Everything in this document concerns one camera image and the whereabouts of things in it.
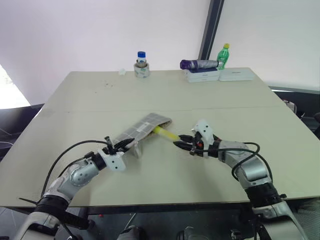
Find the black cable tie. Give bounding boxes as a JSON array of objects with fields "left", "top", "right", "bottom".
[{"left": 18, "top": 197, "right": 41, "bottom": 205}]

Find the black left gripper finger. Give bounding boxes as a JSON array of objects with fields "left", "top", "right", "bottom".
[
  {"left": 113, "top": 138, "right": 135, "bottom": 147},
  {"left": 116, "top": 142, "right": 136, "bottom": 152}
]

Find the wide white flat box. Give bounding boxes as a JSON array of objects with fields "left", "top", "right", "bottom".
[{"left": 219, "top": 67, "right": 255, "bottom": 82}]

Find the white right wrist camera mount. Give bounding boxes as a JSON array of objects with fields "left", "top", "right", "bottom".
[{"left": 190, "top": 119, "right": 215, "bottom": 159}]

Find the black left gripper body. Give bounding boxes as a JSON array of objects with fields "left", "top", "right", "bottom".
[{"left": 103, "top": 141, "right": 125, "bottom": 155}]

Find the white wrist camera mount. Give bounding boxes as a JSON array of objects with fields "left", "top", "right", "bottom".
[
  {"left": 190, "top": 119, "right": 215, "bottom": 159},
  {"left": 100, "top": 149, "right": 127, "bottom": 173}
]

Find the grey grid pouch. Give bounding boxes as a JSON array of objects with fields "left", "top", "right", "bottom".
[{"left": 113, "top": 112, "right": 173, "bottom": 160}]

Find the purple grey folded umbrella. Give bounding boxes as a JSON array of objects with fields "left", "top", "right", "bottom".
[{"left": 179, "top": 59, "right": 221, "bottom": 70}]

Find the dark grey window pillar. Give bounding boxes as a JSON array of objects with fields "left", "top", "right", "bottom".
[{"left": 197, "top": 0, "right": 225, "bottom": 61}]

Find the blue capped clear bottle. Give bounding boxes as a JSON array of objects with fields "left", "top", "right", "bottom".
[{"left": 136, "top": 50, "right": 147, "bottom": 66}]

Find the dark rounded shape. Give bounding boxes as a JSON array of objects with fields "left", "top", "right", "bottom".
[
  {"left": 117, "top": 224, "right": 146, "bottom": 240},
  {"left": 228, "top": 226, "right": 247, "bottom": 240},
  {"left": 175, "top": 225, "right": 205, "bottom": 240}
]

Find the tape roll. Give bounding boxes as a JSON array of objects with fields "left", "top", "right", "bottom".
[{"left": 133, "top": 62, "right": 151, "bottom": 80}]

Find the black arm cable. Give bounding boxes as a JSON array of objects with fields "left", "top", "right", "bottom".
[
  {"left": 199, "top": 141, "right": 274, "bottom": 184},
  {"left": 41, "top": 136, "right": 114, "bottom": 200}
]

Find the white box dark stripe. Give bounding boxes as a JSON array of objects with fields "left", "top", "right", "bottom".
[{"left": 185, "top": 66, "right": 221, "bottom": 77}]

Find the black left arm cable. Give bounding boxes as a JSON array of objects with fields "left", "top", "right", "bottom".
[{"left": 41, "top": 136, "right": 114, "bottom": 200}]

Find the green bottle yellow cap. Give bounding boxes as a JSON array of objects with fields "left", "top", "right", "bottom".
[{"left": 216, "top": 43, "right": 231, "bottom": 69}]

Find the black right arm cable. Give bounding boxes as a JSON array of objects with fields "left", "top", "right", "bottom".
[{"left": 199, "top": 141, "right": 274, "bottom": 184}]

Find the yellow highlighter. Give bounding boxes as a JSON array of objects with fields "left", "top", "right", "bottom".
[{"left": 154, "top": 126, "right": 181, "bottom": 142}]

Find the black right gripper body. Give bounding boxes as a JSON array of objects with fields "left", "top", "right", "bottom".
[{"left": 189, "top": 131, "right": 204, "bottom": 156}]

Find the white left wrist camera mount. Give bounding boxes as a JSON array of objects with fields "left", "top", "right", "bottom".
[{"left": 100, "top": 149, "right": 127, "bottom": 173}]

